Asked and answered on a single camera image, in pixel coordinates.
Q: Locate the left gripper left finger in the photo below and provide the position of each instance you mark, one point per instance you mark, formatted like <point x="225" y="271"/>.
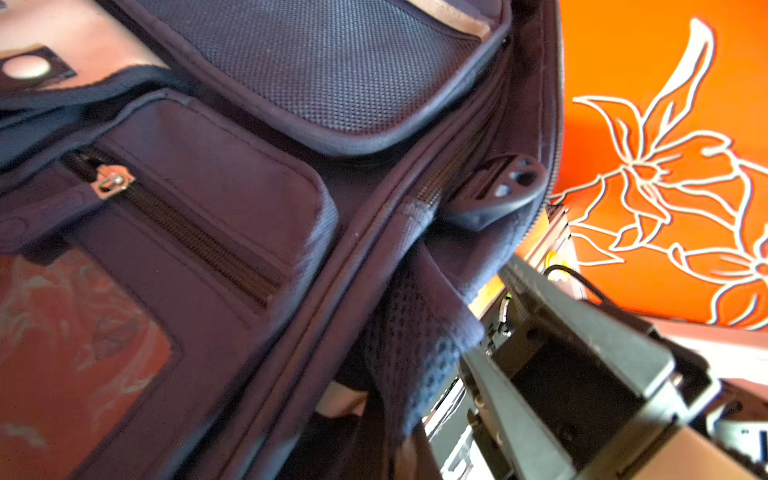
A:
<point x="526" y="442"/>

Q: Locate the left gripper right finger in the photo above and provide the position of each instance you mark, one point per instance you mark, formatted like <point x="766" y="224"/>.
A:
<point x="640" y="363"/>

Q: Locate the navy blue student backpack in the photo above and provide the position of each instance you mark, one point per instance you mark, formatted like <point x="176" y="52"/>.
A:
<point x="240" y="239"/>

